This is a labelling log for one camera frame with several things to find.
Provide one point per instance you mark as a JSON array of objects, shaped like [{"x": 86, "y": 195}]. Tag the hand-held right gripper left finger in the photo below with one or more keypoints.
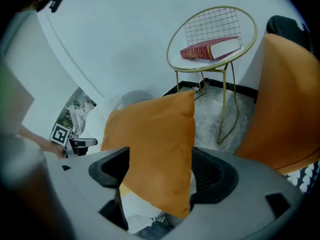
[{"x": 110, "y": 170}]

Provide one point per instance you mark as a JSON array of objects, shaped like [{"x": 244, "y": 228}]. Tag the grey crumpled clothes pile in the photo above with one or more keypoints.
[{"x": 80, "y": 119}]

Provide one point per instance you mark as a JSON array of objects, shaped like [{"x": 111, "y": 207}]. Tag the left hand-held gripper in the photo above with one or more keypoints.
[{"x": 60, "y": 136}]

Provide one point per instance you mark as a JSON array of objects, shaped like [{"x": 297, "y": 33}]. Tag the person's left forearm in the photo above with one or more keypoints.
[{"x": 37, "y": 140}]

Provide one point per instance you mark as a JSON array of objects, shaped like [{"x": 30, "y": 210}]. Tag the person's white shirt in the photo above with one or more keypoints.
[{"x": 15, "y": 96}]

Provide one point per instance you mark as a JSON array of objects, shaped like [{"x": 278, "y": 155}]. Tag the red hardcover book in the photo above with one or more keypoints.
[{"x": 200, "y": 51}]

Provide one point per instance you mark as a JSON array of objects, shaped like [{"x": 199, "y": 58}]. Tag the white beanbag chair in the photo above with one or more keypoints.
[{"x": 96, "y": 126}]

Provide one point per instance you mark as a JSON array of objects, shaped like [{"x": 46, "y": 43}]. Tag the black head-mounted camera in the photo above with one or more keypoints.
[{"x": 58, "y": 0}]

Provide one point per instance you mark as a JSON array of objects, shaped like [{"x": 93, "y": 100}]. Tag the orange sofa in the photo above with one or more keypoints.
[{"x": 282, "y": 104}]

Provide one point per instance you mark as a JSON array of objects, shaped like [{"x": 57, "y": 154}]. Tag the person's blue jeans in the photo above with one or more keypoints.
[{"x": 155, "y": 231}]

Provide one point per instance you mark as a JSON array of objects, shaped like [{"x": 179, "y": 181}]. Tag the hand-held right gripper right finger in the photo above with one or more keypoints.
[{"x": 215, "y": 179}]

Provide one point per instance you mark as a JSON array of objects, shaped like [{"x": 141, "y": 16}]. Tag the orange cushion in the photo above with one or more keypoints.
[{"x": 155, "y": 139}]

